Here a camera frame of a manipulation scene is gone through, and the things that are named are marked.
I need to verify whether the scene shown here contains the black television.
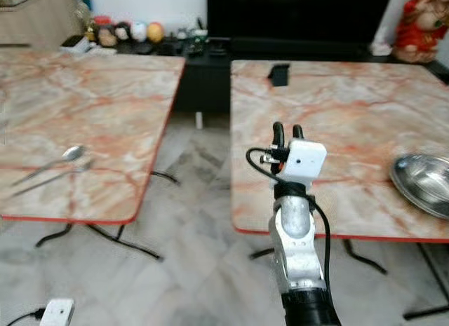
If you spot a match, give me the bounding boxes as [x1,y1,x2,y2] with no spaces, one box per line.
[206,0,394,41]

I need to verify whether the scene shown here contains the green mug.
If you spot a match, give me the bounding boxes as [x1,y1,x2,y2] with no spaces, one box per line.
[185,18,208,54]

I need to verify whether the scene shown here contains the orange egg figurine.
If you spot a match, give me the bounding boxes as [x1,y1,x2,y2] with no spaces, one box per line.
[147,22,166,45]

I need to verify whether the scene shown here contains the steel spoon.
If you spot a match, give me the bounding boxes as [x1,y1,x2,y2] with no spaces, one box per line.
[11,145,86,187]

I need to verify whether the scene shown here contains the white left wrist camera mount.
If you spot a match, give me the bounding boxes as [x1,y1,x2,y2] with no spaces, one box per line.
[39,298,76,326]

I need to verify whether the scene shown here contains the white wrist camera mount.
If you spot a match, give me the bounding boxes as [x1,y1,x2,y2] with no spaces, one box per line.
[281,138,328,187]
[39,298,76,326]

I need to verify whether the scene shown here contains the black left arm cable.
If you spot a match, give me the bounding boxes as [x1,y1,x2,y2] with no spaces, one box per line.
[7,308,47,326]

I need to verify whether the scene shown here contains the light wooden cabinet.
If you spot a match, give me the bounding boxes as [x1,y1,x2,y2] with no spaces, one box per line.
[0,0,86,50]

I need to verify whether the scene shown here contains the stainless steel bowl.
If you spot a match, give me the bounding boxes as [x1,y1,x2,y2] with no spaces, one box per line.
[389,153,449,220]

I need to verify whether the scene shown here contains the black round figurine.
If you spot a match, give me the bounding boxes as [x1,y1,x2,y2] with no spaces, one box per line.
[116,22,132,43]

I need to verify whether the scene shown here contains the white egg figurine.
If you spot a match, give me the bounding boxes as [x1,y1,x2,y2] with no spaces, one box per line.
[130,22,148,43]

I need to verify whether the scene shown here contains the small black stand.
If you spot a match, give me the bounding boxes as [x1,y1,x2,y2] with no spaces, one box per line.
[267,63,293,88]

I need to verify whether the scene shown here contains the red seated statue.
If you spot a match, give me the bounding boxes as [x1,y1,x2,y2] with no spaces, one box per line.
[392,0,449,64]

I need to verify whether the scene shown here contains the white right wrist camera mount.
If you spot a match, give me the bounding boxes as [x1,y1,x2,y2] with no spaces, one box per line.
[281,138,328,187]

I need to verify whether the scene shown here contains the gold trophy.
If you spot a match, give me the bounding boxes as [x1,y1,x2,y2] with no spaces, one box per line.
[81,0,96,39]

